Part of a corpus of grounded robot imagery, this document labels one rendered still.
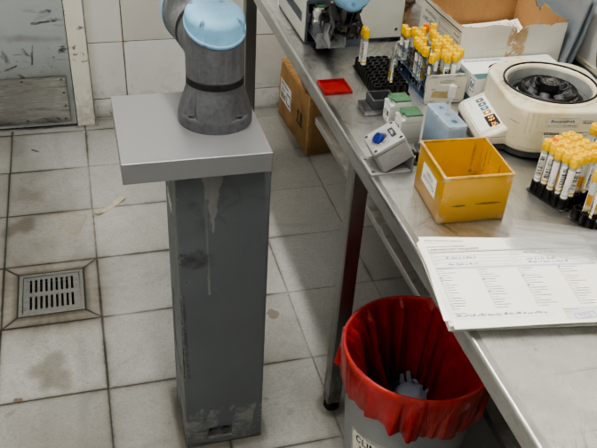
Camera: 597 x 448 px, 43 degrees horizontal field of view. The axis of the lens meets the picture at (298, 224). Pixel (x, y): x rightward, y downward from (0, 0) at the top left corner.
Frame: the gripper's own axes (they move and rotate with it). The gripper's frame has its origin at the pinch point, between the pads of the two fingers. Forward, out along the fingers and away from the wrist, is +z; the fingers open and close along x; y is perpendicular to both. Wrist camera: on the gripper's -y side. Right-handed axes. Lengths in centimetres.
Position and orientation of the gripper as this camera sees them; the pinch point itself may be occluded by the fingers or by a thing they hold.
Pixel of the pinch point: (330, 38)
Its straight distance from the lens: 199.1
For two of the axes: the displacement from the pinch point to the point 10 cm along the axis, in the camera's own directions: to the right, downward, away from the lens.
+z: -1.8, 4.1, 8.9
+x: 9.6, -1.1, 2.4
